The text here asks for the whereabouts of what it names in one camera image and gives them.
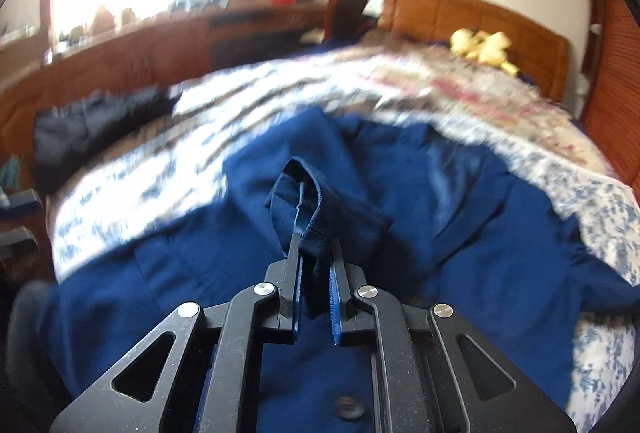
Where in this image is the wooden chair with dark clothes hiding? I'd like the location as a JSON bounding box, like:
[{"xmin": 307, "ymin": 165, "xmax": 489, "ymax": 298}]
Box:
[{"xmin": 325, "ymin": 0, "xmax": 381, "ymax": 41}]

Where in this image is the black garment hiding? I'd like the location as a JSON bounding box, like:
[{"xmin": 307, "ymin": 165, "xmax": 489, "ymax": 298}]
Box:
[{"xmin": 32, "ymin": 85, "xmax": 183, "ymax": 191}]

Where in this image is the yellow plush toy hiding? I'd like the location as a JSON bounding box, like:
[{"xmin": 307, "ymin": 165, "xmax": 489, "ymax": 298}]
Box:
[{"xmin": 449, "ymin": 28, "xmax": 521, "ymax": 76}]

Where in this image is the long wooden cabinet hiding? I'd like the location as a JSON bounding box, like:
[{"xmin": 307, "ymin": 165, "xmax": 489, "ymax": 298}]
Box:
[{"xmin": 0, "ymin": 3, "xmax": 331, "ymax": 164}]

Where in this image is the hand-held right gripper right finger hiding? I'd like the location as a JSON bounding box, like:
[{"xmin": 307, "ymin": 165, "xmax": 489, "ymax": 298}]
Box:
[{"xmin": 327, "ymin": 240, "xmax": 577, "ymax": 433}]

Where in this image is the wooden headboard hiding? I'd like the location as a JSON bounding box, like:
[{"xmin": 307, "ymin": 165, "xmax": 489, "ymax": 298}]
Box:
[{"xmin": 377, "ymin": 0, "xmax": 572, "ymax": 104}]

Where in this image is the pink floral blanket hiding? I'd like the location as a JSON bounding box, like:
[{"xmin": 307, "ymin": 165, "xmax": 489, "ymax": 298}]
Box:
[{"xmin": 345, "ymin": 30, "xmax": 616, "ymax": 174}]

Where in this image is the person's dark trouser leg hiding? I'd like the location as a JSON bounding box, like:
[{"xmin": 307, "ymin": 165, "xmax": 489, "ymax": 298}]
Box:
[{"xmin": 5, "ymin": 282, "xmax": 76, "ymax": 419}]

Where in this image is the wooden louvred wardrobe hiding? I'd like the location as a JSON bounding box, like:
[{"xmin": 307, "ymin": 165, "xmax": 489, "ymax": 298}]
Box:
[{"xmin": 582, "ymin": 0, "xmax": 640, "ymax": 194}]

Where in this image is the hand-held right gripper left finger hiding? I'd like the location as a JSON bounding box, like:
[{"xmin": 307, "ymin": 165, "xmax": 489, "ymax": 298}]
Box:
[{"xmin": 49, "ymin": 238, "xmax": 305, "ymax": 433}]

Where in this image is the blue floral bedsheet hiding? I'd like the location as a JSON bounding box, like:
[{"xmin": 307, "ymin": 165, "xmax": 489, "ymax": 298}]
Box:
[{"xmin": 47, "ymin": 48, "xmax": 640, "ymax": 424}]

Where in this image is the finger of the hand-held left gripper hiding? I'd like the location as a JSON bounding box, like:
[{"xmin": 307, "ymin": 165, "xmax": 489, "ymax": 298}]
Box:
[
  {"xmin": 0, "ymin": 189, "xmax": 44, "ymax": 214},
  {"xmin": 0, "ymin": 228, "xmax": 39, "ymax": 262}
]

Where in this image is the navy blue jacket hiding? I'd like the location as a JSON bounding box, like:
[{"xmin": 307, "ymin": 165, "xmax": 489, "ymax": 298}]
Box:
[{"xmin": 42, "ymin": 105, "xmax": 640, "ymax": 433}]

